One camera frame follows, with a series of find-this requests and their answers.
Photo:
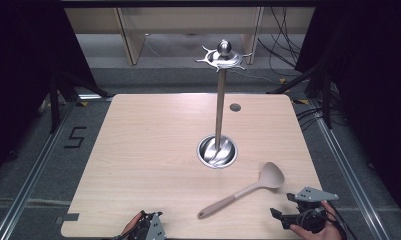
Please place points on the light wooden shelf unit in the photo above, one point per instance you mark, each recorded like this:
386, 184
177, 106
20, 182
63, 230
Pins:
188, 23

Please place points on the person's left hand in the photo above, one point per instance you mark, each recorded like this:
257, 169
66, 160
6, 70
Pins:
131, 225

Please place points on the beige silicone spatula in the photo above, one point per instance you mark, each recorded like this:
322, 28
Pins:
271, 176

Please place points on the black curtain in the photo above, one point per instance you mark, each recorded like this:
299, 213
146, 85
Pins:
374, 83
24, 66

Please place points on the yellow black hazard tape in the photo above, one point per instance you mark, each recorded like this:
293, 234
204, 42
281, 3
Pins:
83, 104

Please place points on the black metal stand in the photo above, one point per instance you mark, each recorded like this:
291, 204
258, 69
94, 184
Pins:
54, 100
326, 96

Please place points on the aluminium floor rail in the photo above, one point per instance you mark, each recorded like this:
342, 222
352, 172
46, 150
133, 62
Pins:
346, 170
34, 170

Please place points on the steel utensil rack stand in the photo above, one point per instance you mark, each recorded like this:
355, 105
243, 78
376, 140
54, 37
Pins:
220, 100

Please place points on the person's right hand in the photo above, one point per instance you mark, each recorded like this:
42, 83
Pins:
326, 230

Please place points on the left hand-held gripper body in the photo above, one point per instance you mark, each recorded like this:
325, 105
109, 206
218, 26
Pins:
153, 228

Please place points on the grey round table grommet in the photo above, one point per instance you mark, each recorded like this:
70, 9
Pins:
235, 107

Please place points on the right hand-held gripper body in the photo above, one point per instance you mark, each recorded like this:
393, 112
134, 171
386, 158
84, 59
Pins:
313, 195

